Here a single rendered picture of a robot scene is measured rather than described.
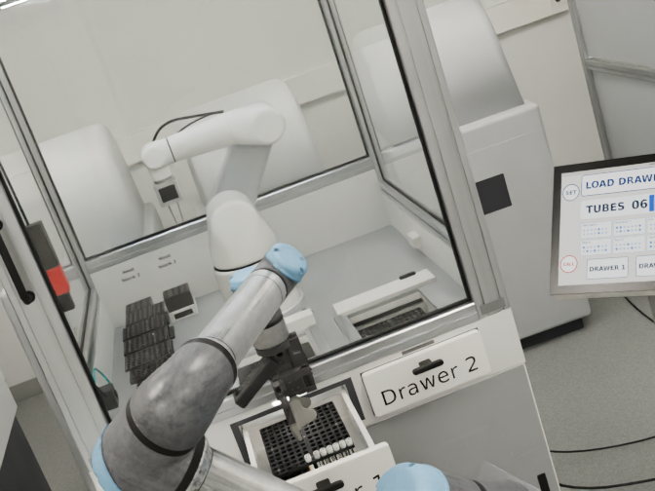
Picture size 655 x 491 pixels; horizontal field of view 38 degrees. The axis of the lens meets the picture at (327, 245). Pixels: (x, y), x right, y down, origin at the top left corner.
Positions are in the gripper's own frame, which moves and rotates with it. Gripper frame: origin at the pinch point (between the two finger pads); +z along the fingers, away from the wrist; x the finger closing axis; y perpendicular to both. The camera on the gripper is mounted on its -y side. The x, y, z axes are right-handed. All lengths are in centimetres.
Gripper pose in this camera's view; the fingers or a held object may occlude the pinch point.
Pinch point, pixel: (293, 432)
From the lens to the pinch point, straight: 195.0
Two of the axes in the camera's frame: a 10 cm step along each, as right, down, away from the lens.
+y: 9.3, -3.5, 1.0
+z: 3.0, 9.0, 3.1
